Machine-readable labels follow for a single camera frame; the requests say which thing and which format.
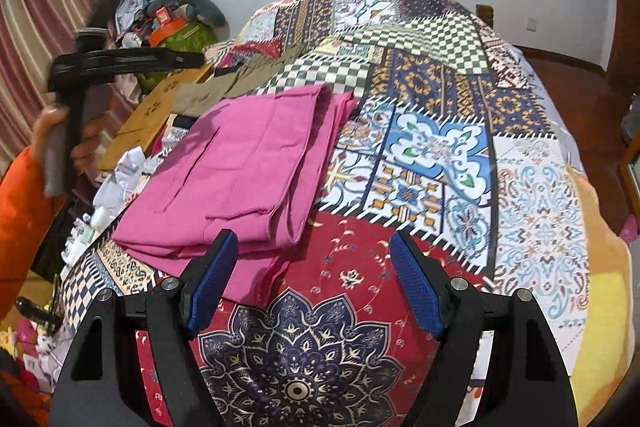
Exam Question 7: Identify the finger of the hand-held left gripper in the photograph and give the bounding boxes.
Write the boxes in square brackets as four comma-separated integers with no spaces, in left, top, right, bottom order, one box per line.
[49,47,207,88]

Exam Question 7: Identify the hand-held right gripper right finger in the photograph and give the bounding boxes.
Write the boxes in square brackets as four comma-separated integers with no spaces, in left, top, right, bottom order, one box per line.
[389,231,581,427]

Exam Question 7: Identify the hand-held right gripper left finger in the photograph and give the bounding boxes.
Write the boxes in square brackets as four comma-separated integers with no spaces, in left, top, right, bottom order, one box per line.
[49,228,240,427]

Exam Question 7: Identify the pink pants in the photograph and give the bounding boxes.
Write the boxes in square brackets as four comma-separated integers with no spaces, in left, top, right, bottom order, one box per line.
[111,84,360,308]

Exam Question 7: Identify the olive pants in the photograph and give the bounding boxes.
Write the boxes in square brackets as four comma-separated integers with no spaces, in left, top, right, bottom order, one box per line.
[170,44,311,118]

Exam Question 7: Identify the person's left hand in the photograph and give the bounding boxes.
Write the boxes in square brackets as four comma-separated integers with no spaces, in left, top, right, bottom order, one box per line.
[31,106,105,168]

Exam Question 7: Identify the orange box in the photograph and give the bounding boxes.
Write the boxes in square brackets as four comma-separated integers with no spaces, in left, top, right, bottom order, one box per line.
[147,17,188,48]

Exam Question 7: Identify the wooden lap desk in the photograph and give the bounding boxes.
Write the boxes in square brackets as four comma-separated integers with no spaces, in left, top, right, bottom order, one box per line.
[96,64,213,172]

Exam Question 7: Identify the green patterned bag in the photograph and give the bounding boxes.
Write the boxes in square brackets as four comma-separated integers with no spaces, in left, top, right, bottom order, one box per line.
[135,22,218,92]

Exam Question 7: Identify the white cloth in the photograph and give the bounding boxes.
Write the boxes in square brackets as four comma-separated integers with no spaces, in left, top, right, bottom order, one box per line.
[95,147,148,218]

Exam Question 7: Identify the striped red curtain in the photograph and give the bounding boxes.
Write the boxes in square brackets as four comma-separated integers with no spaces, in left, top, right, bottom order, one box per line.
[0,0,118,168]

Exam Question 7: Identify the patchwork printed blanket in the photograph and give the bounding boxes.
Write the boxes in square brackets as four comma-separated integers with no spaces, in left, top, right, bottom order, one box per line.
[55,0,601,427]

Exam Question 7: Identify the pink slipper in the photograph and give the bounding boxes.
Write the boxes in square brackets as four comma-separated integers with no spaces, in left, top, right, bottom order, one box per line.
[619,214,640,243]

